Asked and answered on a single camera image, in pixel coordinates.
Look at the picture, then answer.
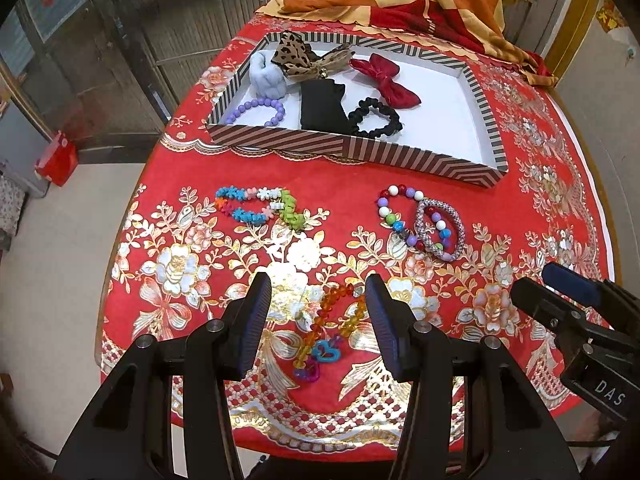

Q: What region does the striped white tray box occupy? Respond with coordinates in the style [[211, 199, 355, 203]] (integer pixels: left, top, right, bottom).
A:
[[207, 32, 509, 188]]

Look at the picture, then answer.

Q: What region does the black cloth headband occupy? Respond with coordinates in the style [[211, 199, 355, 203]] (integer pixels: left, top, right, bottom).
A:
[[300, 79, 352, 134]]

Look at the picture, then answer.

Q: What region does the red bag on floor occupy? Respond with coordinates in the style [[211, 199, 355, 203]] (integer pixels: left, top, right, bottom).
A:
[[35, 130, 79, 188]]

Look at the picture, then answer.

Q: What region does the amber heart bead bracelet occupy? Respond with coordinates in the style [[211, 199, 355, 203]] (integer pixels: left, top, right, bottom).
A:
[[292, 282, 369, 384]]

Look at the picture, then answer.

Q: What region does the colourful star bead bracelet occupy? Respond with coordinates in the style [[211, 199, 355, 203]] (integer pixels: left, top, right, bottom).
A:
[[214, 185, 309, 233]]

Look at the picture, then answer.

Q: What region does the dark red bow clip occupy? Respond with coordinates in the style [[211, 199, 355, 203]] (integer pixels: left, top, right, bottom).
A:
[[349, 53, 421, 110]]

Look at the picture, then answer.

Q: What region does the silver glitter hair tie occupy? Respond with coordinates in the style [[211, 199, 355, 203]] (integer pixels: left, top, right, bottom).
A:
[[413, 197, 468, 264]]

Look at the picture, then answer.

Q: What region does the black scrunchie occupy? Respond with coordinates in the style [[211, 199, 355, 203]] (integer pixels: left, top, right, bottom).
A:
[[347, 98, 402, 140]]

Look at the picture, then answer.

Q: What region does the leopard print bow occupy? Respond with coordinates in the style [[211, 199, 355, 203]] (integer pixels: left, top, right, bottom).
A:
[[271, 32, 352, 82]]

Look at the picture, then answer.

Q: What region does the purple bead bracelet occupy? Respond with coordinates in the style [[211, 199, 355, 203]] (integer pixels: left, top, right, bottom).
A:
[[223, 96, 286, 129]]

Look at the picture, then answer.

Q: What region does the grey fluffy scrunchie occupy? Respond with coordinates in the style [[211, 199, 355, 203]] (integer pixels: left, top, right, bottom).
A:
[[248, 51, 286, 99]]

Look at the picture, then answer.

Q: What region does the multicolour round bead bracelet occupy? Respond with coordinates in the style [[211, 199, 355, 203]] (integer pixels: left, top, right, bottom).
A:
[[375, 183, 454, 254]]

